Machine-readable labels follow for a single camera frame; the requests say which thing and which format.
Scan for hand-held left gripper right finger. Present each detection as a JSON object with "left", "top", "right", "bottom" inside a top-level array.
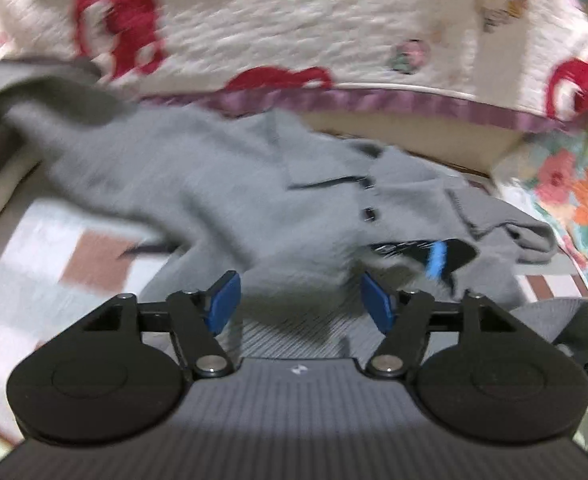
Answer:
[{"left": 359, "top": 272, "right": 520, "bottom": 379}]

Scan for floral patterned cloth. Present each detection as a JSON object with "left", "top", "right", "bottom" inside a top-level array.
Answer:
[{"left": 494, "top": 0, "right": 588, "bottom": 347}]

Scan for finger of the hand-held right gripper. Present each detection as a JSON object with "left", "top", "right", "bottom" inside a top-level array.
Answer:
[{"left": 367, "top": 239, "right": 479, "bottom": 287}]

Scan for beige wooden board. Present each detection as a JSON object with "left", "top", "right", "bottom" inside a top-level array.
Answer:
[{"left": 301, "top": 109, "right": 522, "bottom": 182}]

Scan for checked pink and white mat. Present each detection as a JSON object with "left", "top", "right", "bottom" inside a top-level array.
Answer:
[{"left": 0, "top": 199, "right": 197, "bottom": 447}]

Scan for cream cloth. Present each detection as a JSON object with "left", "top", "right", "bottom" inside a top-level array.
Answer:
[{"left": 0, "top": 154, "right": 46, "bottom": 237}]

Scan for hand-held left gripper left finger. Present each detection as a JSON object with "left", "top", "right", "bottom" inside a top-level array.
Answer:
[{"left": 81, "top": 270, "right": 242, "bottom": 380}]

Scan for grey polo shirt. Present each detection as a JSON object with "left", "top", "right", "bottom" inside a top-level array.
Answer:
[{"left": 0, "top": 57, "right": 588, "bottom": 362}]

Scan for white quilt with red print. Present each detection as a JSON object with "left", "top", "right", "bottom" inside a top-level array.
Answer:
[{"left": 0, "top": 0, "right": 588, "bottom": 135}]

